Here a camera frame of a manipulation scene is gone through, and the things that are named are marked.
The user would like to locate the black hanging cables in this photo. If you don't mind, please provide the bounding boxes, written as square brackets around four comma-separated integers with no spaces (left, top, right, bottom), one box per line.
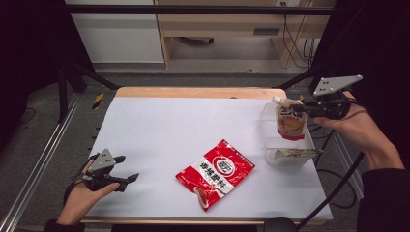
[281,2,321,70]

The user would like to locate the dark rounded object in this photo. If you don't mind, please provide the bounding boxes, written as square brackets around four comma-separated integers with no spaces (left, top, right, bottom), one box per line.
[263,217,300,232]

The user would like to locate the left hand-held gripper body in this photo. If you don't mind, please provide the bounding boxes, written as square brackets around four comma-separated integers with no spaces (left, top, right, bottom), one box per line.
[72,147,128,193]

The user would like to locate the wooden table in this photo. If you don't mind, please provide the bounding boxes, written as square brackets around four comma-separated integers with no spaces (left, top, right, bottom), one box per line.
[80,86,334,226]

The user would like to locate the red and white seasoning packet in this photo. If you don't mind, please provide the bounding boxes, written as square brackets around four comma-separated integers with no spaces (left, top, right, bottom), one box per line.
[175,138,256,213]

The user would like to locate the black floor cable loop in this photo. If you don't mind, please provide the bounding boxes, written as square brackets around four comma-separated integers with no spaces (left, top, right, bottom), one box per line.
[314,168,360,210]

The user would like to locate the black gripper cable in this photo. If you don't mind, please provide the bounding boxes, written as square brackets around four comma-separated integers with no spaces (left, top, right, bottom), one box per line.
[295,151,366,232]

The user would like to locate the white cabinet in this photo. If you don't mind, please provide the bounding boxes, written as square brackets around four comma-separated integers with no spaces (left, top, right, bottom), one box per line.
[65,0,165,65]

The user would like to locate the white table sheet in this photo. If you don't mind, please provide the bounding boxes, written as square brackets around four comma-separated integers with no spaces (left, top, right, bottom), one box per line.
[80,96,334,221]

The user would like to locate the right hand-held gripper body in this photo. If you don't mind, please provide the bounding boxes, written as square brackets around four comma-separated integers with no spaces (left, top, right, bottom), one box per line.
[312,74,364,121]

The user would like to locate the clear plastic container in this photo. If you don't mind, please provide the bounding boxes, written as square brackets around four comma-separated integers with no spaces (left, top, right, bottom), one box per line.
[259,101,317,168]

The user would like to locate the green and gold sauce pouch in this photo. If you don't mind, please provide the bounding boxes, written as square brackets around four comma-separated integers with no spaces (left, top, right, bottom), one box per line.
[273,147,324,161]

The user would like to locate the black horizontal frame bar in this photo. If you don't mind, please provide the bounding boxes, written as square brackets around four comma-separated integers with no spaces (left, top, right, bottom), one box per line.
[64,4,337,16]

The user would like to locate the thin black floor cable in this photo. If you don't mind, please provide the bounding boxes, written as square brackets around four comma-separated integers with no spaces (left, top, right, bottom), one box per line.
[17,106,37,127]

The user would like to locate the person's right hand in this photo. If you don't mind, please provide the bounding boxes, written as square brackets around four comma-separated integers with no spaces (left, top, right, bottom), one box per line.
[313,90,394,157]

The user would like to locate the spouted white and red pouch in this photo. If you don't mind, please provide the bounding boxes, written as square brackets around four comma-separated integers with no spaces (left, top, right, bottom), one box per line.
[271,95,308,142]

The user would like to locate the dark curtain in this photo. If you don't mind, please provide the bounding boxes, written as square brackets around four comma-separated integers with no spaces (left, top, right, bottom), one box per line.
[0,0,96,154]
[308,0,410,168]

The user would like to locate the wooden desk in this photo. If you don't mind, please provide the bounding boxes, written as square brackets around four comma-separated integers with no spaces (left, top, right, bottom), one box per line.
[154,0,337,70]

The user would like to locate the person's left hand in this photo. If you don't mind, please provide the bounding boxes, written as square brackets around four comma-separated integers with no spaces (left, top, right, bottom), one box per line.
[60,159,121,215]

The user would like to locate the person's dark clothing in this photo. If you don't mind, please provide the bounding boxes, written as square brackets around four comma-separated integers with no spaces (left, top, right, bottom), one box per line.
[110,224,259,232]

